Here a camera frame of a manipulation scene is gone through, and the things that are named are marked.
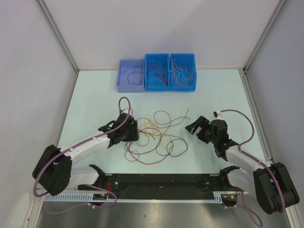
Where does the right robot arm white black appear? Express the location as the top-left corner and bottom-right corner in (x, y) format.
(185, 116), (300, 214)

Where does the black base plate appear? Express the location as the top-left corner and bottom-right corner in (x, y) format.
(93, 174), (238, 200)

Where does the lavender plastic bin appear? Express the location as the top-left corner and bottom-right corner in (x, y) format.
(116, 59), (144, 93)

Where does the blue bin right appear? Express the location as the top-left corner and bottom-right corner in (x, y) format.
(170, 53), (197, 92)

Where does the right aluminium frame post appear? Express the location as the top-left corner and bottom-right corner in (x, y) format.
(243, 0), (288, 73)

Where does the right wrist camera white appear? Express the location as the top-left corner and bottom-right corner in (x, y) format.
(213, 111), (224, 121)

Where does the blue bin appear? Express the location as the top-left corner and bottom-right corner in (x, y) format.
(144, 53), (171, 92)
(170, 53), (197, 92)

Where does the blue bin middle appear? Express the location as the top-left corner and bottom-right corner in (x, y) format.
(144, 53), (171, 92)

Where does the yellow wire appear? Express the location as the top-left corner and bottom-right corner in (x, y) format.
(172, 61), (192, 81)

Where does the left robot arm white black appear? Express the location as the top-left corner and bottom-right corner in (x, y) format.
(32, 112), (139, 197)

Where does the white slotted cable duct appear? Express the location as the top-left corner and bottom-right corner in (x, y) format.
(44, 191), (225, 204)

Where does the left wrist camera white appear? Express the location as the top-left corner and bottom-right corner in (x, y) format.
(119, 108), (133, 118)

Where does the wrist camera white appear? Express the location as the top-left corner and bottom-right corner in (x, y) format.
(119, 108), (133, 118)
(213, 111), (224, 121)

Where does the aluminium frame post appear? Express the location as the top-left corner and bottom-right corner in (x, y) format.
(243, 0), (288, 73)
(35, 0), (79, 75)

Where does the right aluminium table rail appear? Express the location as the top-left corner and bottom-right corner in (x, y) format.
(238, 69), (275, 162)

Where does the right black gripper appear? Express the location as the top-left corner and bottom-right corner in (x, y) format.
(185, 115), (218, 144)

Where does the left aluminium frame post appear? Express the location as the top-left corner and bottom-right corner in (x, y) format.
(35, 0), (79, 75)

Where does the orange wire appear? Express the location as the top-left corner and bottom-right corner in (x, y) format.
(137, 115), (162, 143)

